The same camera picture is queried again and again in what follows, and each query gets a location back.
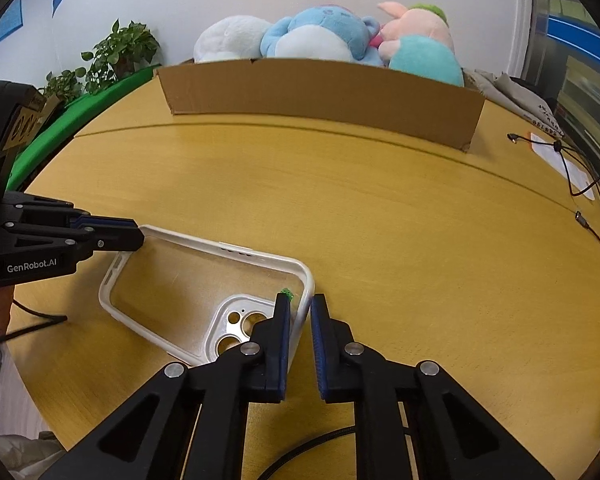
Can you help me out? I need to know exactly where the green potted plant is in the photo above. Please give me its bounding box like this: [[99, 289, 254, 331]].
[[42, 67, 88, 108], [82, 19, 162, 96]]

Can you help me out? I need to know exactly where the person's white clothing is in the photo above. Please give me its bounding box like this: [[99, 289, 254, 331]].
[[0, 350, 67, 480]]

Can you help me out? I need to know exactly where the white packet with orange edge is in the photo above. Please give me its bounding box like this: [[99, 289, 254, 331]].
[[527, 131, 597, 202]]

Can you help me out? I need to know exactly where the teal and pink plush toy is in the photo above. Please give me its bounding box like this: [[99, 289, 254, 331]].
[[377, 1, 465, 87]]

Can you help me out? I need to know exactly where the black braided cable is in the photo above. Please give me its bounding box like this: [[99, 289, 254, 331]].
[[252, 422, 416, 480]]

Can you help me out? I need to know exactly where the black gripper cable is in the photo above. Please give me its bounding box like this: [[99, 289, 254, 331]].
[[0, 300, 69, 352]]

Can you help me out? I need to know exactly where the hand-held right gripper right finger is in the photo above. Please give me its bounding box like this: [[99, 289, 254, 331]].
[[310, 294, 556, 480]]

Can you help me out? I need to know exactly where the clear white-rimmed phone case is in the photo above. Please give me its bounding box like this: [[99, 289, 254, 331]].
[[99, 225, 315, 367]]

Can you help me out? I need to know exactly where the blue plush toy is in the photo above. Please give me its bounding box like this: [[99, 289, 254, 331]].
[[260, 4, 385, 67]]

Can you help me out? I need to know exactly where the black cable with angled plug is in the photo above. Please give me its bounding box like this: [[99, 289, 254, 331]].
[[507, 132, 600, 198]]

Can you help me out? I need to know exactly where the cardboard box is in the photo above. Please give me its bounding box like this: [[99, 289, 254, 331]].
[[154, 57, 487, 153]]

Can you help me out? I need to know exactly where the black cable with grey plug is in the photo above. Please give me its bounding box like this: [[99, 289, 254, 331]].
[[575, 210, 600, 258]]

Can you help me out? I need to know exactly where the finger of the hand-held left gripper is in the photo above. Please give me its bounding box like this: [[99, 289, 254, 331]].
[[1, 191, 140, 233], [0, 226, 147, 265]]

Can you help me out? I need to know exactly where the green board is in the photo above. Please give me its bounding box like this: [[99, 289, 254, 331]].
[[7, 62, 163, 191]]

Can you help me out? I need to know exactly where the white plush toy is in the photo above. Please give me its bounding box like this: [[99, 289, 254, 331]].
[[194, 15, 273, 64]]

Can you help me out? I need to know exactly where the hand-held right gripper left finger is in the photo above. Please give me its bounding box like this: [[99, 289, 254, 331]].
[[40, 291, 293, 480]]

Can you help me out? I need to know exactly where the window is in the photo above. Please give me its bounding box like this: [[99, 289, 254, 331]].
[[515, 0, 600, 201]]

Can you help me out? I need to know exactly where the grey cloth bag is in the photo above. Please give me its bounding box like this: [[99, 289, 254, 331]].
[[462, 67, 566, 137]]

